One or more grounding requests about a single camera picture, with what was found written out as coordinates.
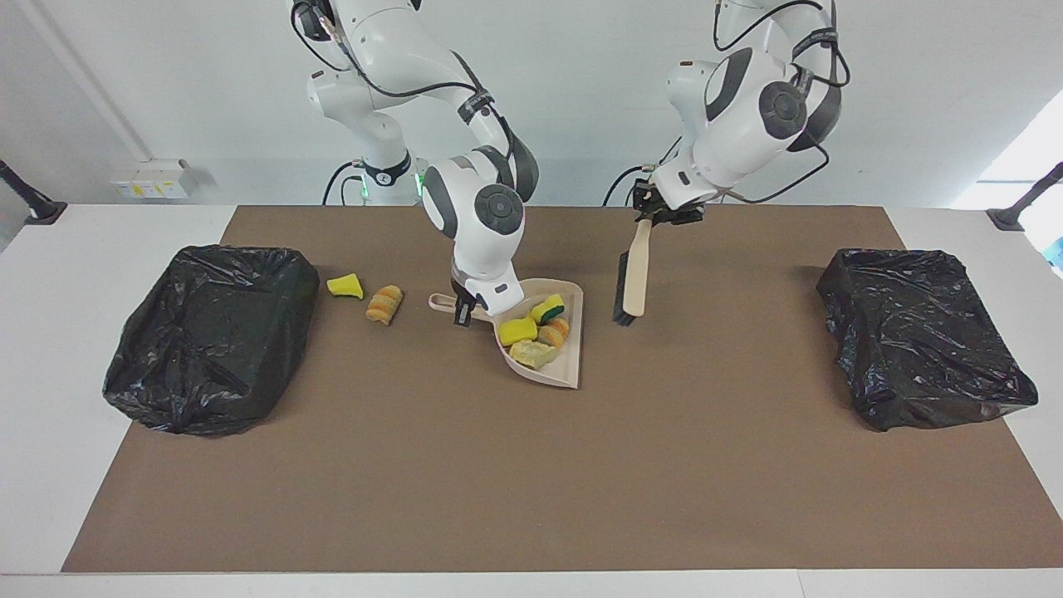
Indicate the striped bread roll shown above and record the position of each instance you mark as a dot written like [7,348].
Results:
[384,305]
[556,332]

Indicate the beige plastic dustpan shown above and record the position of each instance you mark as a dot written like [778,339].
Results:
[566,361]

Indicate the blue object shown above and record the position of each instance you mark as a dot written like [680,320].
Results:
[1057,253]

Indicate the black clamp stand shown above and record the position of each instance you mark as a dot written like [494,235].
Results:
[41,212]
[1009,218]

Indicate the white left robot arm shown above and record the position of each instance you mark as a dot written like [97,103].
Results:
[747,108]

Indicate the beige brush with black bristles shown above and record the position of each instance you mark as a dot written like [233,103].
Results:
[638,274]

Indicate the white wall socket box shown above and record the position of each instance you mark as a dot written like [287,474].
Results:
[154,178]

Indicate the small yellow sponge piece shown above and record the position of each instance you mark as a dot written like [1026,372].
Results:
[345,286]

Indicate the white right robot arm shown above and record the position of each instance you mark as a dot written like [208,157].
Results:
[482,224]

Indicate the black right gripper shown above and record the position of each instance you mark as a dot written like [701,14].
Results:
[473,303]

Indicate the black bag lined bin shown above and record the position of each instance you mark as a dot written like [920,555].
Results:
[922,340]
[208,349]

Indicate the brown table mat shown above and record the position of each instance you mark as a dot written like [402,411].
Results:
[415,498]

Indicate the yellow and green sponge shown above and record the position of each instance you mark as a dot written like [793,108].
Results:
[548,309]

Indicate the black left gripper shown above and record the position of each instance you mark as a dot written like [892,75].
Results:
[668,203]

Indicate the pale crumpled pastry piece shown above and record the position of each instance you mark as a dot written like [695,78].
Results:
[531,355]

